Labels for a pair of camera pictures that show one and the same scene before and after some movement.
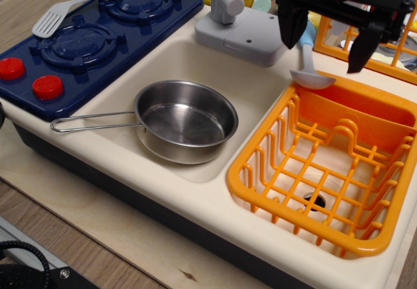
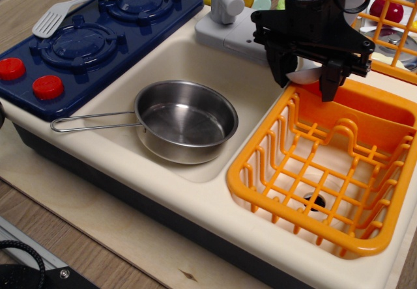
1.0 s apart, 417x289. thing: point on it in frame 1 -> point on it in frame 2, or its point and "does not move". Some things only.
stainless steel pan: [178, 122] does not move
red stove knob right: [48, 87] does not move
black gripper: [364, 0] -> [310, 22]
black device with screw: [25, 276] does not move
